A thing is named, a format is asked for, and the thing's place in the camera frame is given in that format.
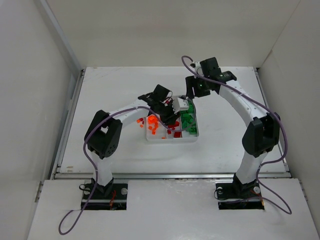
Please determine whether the orange dome lego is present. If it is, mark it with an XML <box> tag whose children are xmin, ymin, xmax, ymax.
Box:
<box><xmin>147</xmin><ymin>115</ymin><xmax>158</xmax><ymax>125</ymax></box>

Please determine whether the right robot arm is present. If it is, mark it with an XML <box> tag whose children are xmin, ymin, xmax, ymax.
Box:
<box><xmin>185</xmin><ymin>57</ymin><xmax>280</xmax><ymax>199</ymax></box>

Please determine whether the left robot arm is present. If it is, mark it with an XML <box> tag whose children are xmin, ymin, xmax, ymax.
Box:
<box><xmin>83</xmin><ymin>84</ymin><xmax>185</xmax><ymax>197</ymax></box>

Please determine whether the orange lego pile in tray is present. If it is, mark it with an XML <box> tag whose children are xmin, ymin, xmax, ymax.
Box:
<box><xmin>146</xmin><ymin>118</ymin><xmax>166</xmax><ymax>140</ymax></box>

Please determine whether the green lego pile in tray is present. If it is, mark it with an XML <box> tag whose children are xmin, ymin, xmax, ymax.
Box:
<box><xmin>180</xmin><ymin>103</ymin><xmax>198</xmax><ymax>136</ymax></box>

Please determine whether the white three-compartment tray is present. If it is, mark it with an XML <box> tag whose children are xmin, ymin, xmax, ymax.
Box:
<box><xmin>140</xmin><ymin>95</ymin><xmax>199</xmax><ymax>144</ymax></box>

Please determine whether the red square lego in tray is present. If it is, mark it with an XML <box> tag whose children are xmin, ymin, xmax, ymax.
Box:
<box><xmin>173</xmin><ymin>132</ymin><xmax>182</xmax><ymax>138</ymax></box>

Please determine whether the red lego pile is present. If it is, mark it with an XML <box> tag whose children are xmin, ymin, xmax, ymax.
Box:
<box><xmin>136</xmin><ymin>117</ymin><xmax>145</xmax><ymax>128</ymax></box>

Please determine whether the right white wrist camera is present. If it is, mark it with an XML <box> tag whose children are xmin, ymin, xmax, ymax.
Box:
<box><xmin>190</xmin><ymin>61</ymin><xmax>201</xmax><ymax>70</ymax></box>

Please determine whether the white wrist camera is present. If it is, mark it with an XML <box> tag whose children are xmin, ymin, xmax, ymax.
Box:
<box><xmin>173</xmin><ymin>96</ymin><xmax>190</xmax><ymax>113</ymax></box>
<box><xmin>190</xmin><ymin>61</ymin><xmax>201</xmax><ymax>70</ymax></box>

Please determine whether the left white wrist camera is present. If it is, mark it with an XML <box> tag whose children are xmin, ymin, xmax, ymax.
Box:
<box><xmin>173</xmin><ymin>96</ymin><xmax>190</xmax><ymax>113</ymax></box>

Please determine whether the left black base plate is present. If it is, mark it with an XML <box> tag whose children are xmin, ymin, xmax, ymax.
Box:
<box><xmin>84</xmin><ymin>180</ymin><xmax>128</xmax><ymax>211</ymax></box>

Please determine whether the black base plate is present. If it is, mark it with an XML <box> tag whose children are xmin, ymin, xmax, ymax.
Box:
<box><xmin>84</xmin><ymin>180</ymin><xmax>128</xmax><ymax>211</ymax></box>
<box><xmin>214</xmin><ymin>182</ymin><xmax>265</xmax><ymax>210</ymax></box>

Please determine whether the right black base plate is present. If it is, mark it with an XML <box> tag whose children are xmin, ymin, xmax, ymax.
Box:
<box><xmin>214</xmin><ymin>182</ymin><xmax>265</xmax><ymax>210</ymax></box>

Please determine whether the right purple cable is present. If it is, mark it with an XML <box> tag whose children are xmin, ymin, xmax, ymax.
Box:
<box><xmin>181</xmin><ymin>55</ymin><xmax>293</xmax><ymax>215</ymax></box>

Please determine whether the aluminium rail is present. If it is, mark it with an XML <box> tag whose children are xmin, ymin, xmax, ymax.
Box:
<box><xmin>50</xmin><ymin>171</ymin><xmax>292</xmax><ymax>180</ymax></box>

